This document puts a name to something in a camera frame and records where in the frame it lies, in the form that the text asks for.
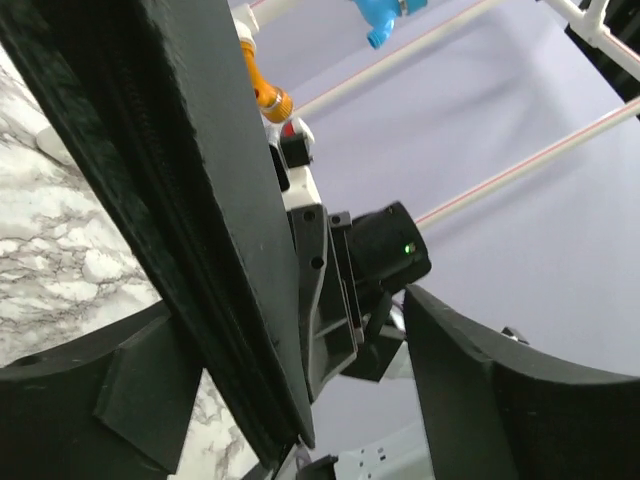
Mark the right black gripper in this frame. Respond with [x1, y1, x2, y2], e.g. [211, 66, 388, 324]
[288, 202, 431, 400]

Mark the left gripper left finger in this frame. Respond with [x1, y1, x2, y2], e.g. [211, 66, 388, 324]
[1, 303, 202, 480]

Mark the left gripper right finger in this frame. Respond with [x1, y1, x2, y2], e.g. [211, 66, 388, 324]
[404, 285, 639, 480]

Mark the black zip tool case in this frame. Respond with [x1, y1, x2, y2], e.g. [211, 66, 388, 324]
[1, 1, 314, 468]

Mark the orange faucet on pipe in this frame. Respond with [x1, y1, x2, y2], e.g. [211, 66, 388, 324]
[240, 40, 294, 124]

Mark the blue valve on pipe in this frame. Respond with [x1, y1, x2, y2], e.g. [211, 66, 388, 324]
[353, 0, 428, 49]

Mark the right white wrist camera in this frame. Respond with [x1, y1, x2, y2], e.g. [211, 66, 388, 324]
[265, 116, 321, 211]

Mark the white PVC pipe frame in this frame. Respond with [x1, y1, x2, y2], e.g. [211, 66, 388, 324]
[34, 0, 640, 231]

